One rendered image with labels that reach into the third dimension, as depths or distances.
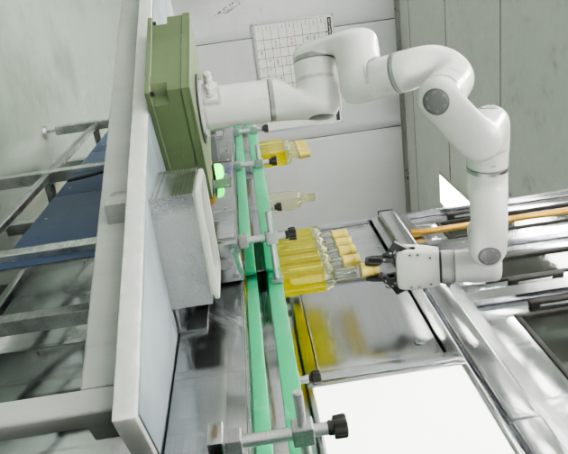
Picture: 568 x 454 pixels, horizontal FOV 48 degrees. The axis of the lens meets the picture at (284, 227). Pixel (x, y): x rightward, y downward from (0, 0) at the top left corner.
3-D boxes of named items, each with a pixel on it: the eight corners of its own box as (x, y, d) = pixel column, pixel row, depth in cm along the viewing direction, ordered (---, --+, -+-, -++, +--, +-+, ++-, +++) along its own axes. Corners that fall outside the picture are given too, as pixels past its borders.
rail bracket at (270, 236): (246, 289, 140) (303, 280, 140) (234, 218, 134) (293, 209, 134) (246, 283, 143) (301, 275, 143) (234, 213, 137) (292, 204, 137)
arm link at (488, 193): (464, 158, 139) (463, 241, 149) (469, 183, 128) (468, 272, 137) (506, 156, 137) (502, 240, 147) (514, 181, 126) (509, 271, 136)
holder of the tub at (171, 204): (177, 334, 122) (217, 329, 122) (147, 199, 112) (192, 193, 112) (183, 294, 138) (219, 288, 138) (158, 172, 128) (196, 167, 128)
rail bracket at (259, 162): (233, 172, 192) (278, 166, 192) (230, 149, 189) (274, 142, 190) (233, 168, 196) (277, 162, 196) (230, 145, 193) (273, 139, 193)
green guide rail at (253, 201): (240, 246, 141) (276, 240, 141) (239, 241, 141) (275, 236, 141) (233, 104, 304) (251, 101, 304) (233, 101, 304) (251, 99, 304)
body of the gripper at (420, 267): (444, 278, 153) (398, 279, 155) (444, 240, 149) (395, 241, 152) (446, 294, 146) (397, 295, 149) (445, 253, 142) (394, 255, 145)
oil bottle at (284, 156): (240, 172, 251) (311, 161, 252) (238, 158, 249) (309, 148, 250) (240, 167, 256) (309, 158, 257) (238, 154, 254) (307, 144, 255)
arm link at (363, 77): (389, 90, 130) (379, 12, 130) (291, 115, 143) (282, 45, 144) (407, 95, 137) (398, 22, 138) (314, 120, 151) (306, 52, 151)
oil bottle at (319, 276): (248, 304, 149) (338, 290, 150) (244, 282, 147) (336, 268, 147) (247, 292, 154) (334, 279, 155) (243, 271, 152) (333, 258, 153)
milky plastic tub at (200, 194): (174, 311, 120) (220, 304, 120) (150, 198, 111) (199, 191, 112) (180, 271, 136) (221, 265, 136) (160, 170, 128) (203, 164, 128)
